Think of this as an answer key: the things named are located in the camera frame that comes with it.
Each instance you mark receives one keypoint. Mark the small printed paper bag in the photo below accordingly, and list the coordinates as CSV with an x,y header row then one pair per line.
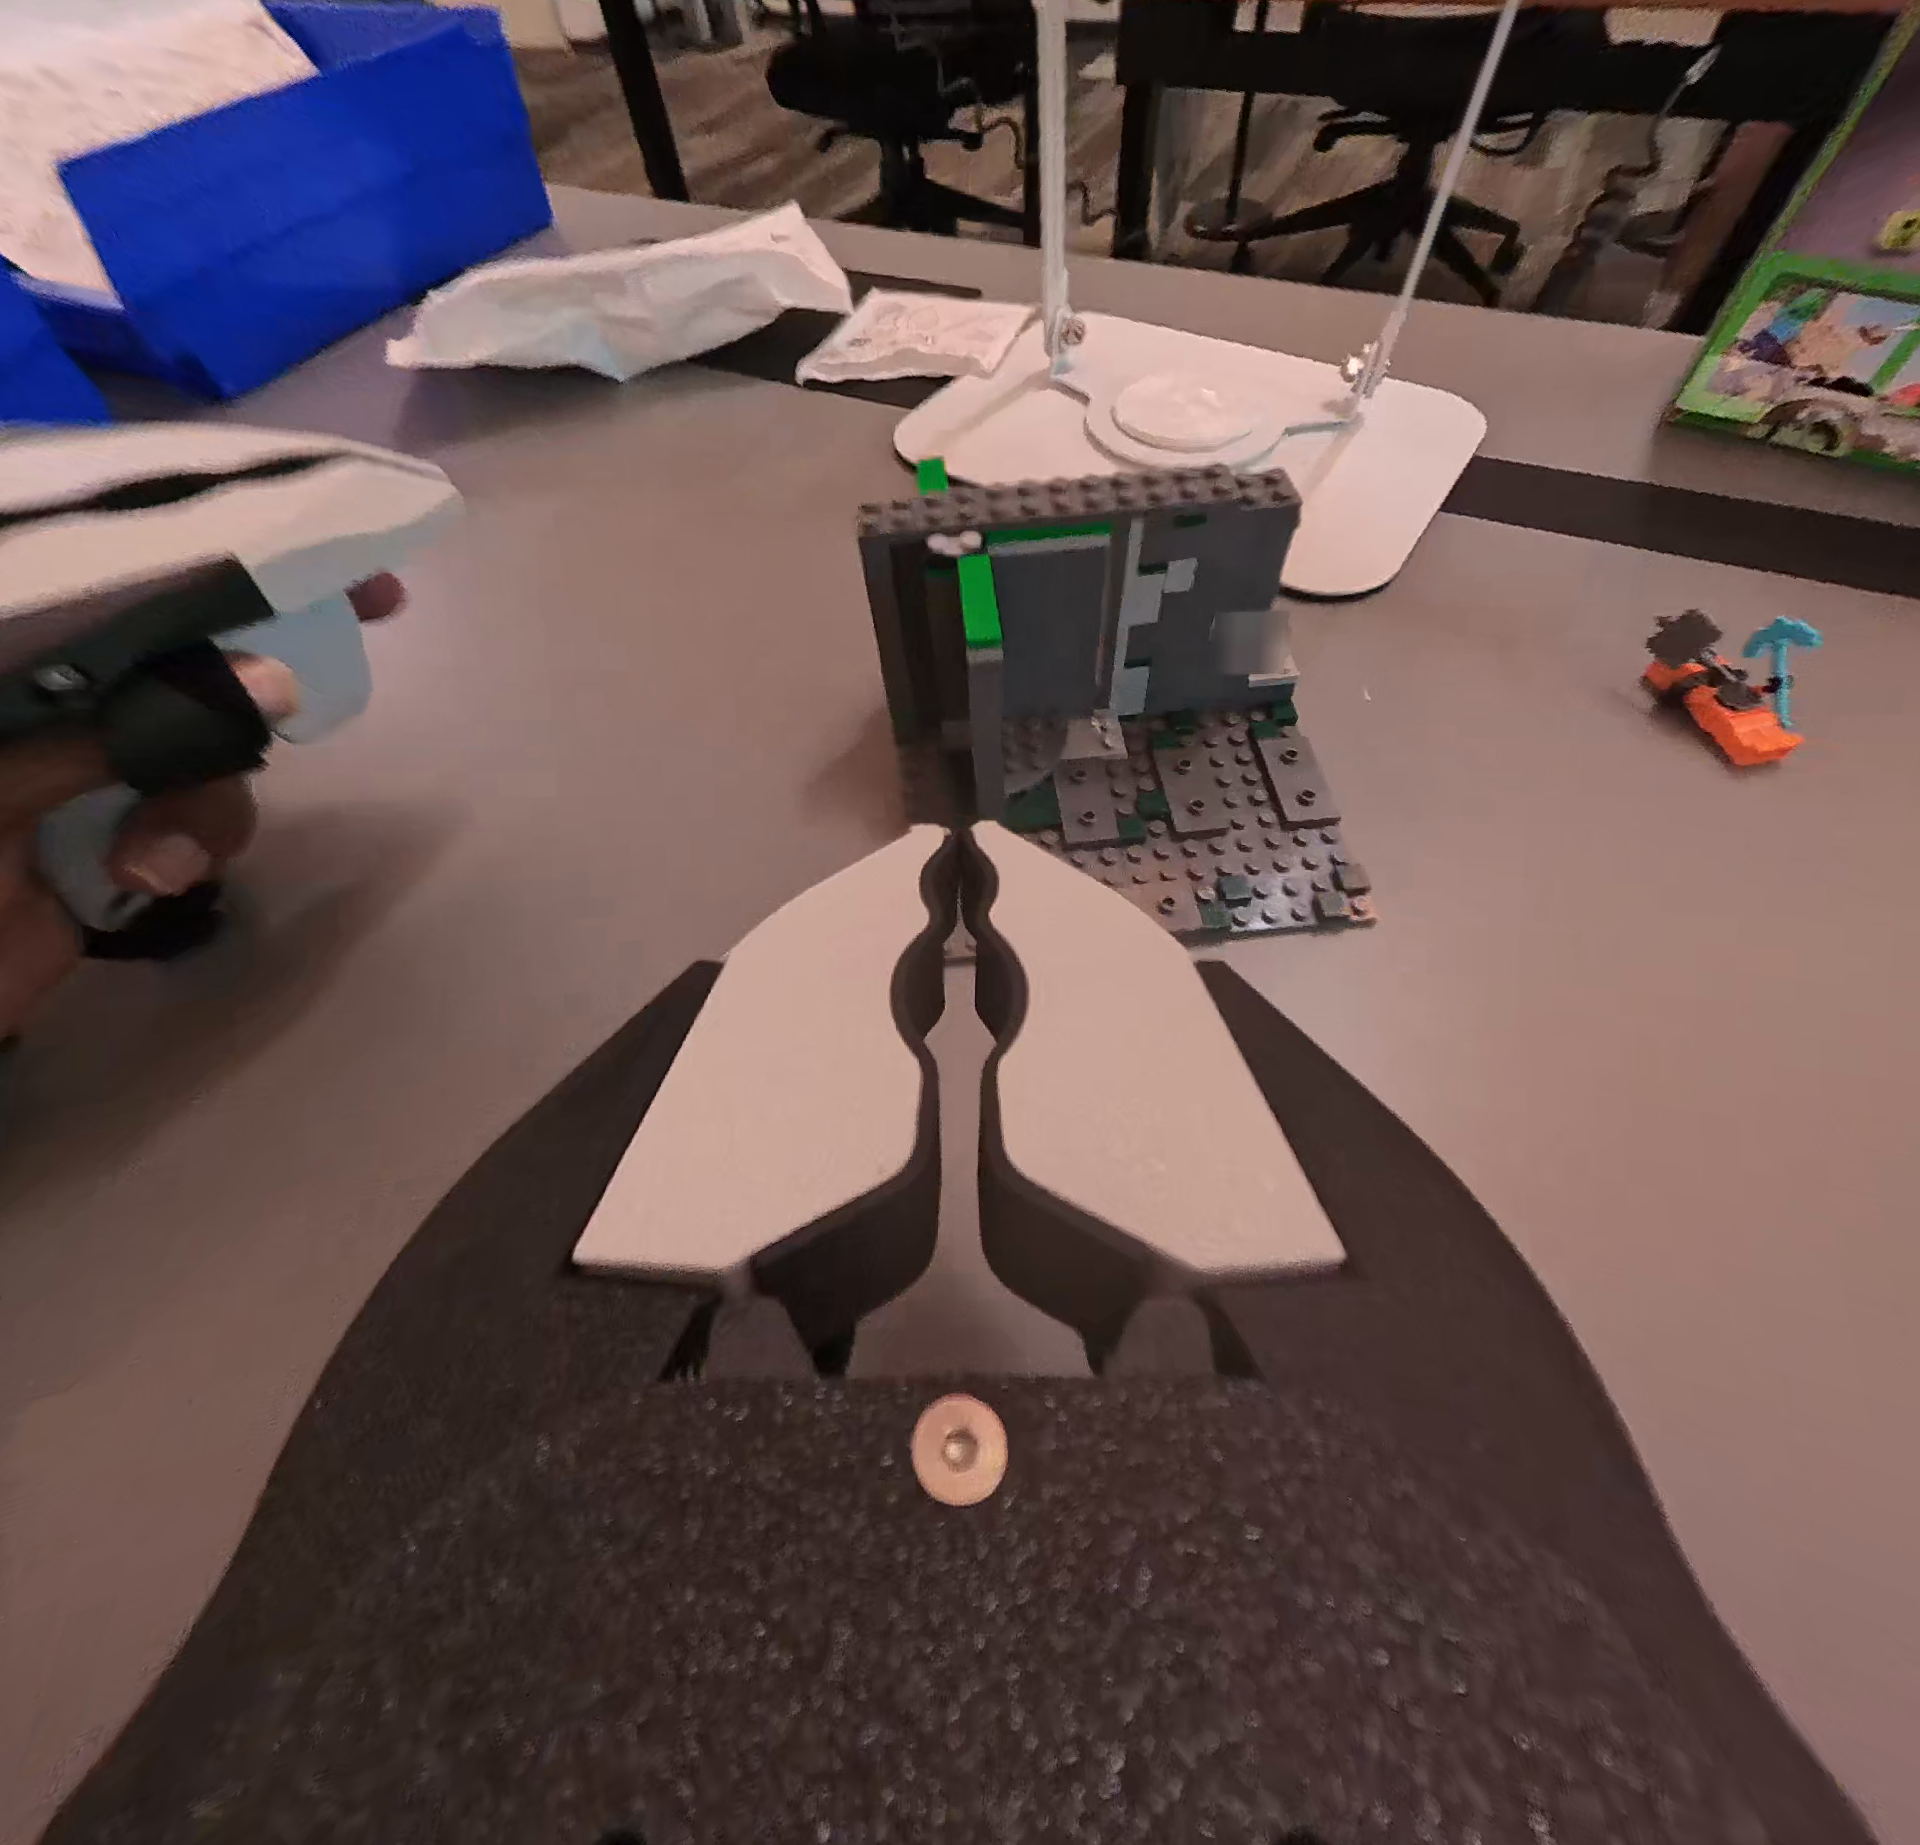
x,y
914,336

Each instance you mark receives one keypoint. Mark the white adjustable book stand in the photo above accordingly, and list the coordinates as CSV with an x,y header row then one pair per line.
x,y
1350,525

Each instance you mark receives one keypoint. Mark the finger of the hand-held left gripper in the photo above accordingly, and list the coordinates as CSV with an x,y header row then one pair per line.
x,y
222,454
300,532

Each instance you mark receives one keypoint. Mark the green toy brick set box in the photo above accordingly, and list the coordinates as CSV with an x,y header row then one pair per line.
x,y
1830,359

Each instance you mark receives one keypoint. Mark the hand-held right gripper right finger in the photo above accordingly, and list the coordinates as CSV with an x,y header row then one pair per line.
x,y
1157,1111

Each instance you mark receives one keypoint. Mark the white crumpled paper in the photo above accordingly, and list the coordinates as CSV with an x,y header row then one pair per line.
x,y
118,90

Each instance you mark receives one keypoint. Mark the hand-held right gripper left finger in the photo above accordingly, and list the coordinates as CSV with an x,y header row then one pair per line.
x,y
783,1111

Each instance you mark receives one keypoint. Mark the black office chair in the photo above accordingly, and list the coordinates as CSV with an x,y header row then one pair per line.
x,y
900,74

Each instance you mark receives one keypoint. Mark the grey brick wall model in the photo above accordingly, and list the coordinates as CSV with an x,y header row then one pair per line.
x,y
1200,826

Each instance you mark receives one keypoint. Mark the crumpled white paper bag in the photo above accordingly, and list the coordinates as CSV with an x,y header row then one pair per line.
x,y
629,301

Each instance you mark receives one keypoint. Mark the person's left hand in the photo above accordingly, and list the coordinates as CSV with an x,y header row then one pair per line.
x,y
179,849

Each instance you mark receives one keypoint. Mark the grey desk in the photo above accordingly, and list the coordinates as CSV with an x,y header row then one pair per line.
x,y
1572,1052

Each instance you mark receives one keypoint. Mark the orange toy brick figure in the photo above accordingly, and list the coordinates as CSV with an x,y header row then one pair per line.
x,y
1740,705

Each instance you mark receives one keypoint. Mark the blue plastic bin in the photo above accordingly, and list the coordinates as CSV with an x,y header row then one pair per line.
x,y
45,359
329,213

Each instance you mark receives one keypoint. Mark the long dark grey studded plate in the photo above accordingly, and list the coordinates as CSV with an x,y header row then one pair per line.
x,y
1079,506

